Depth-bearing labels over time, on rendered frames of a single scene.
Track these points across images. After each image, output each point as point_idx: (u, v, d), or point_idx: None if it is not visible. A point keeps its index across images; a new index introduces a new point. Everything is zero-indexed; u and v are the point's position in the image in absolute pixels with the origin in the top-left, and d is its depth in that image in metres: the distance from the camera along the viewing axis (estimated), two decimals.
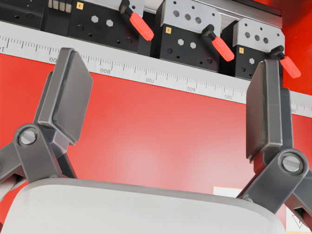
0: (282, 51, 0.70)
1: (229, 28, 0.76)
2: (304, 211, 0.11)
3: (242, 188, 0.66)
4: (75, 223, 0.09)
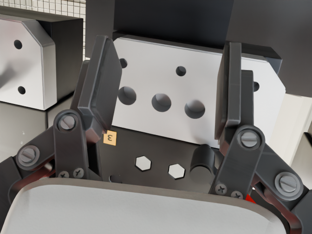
0: None
1: None
2: (264, 191, 0.12)
3: None
4: (75, 223, 0.09)
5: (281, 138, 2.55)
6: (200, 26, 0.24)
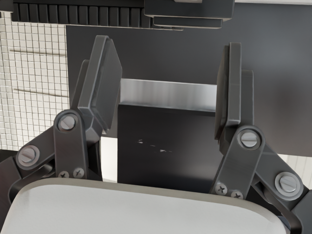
0: None
1: None
2: (264, 191, 0.12)
3: None
4: (75, 223, 0.09)
5: None
6: (207, 184, 0.23)
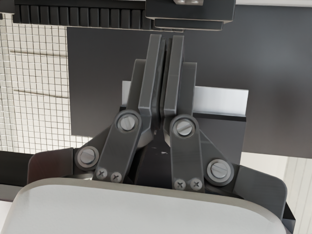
0: None
1: None
2: (205, 185, 0.12)
3: None
4: (75, 223, 0.09)
5: (268, 170, 2.57)
6: None
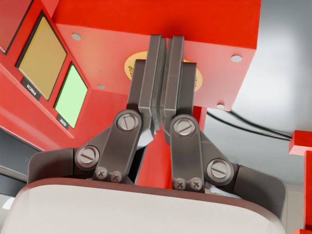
0: None
1: None
2: (205, 185, 0.12)
3: None
4: (75, 223, 0.09)
5: None
6: None
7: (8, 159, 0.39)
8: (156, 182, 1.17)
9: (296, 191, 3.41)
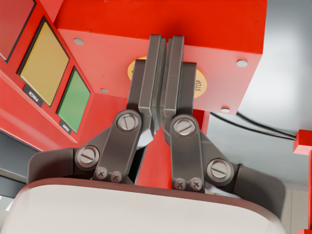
0: None
1: None
2: (205, 185, 0.12)
3: None
4: (75, 223, 0.09)
5: None
6: None
7: (11, 162, 0.39)
8: (160, 183, 1.17)
9: (301, 191, 3.39)
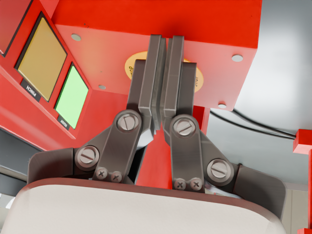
0: None
1: None
2: (205, 185, 0.12)
3: None
4: (75, 223, 0.09)
5: None
6: None
7: (10, 159, 0.39)
8: (159, 182, 1.17)
9: (301, 190, 3.39)
